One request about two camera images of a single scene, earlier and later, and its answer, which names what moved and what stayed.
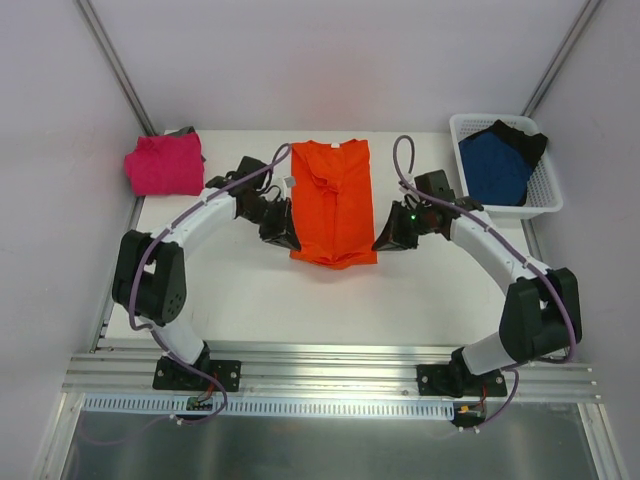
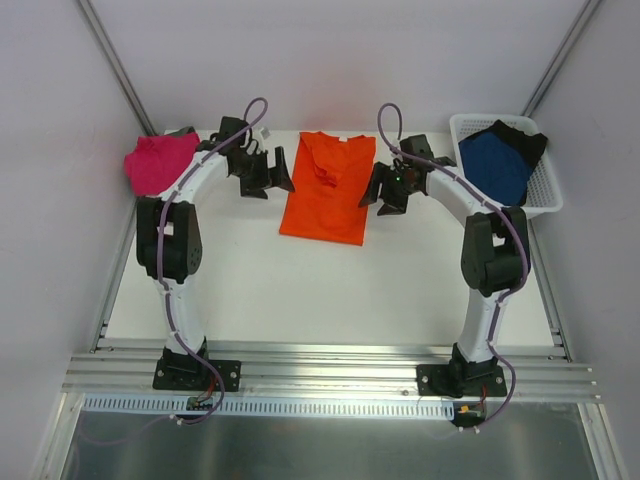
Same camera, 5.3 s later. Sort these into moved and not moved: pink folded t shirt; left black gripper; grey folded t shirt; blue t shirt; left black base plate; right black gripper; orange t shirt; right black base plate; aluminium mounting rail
Moved: orange t shirt; right black gripper; left black gripper
Not moved: right black base plate; aluminium mounting rail; blue t shirt; left black base plate; grey folded t shirt; pink folded t shirt
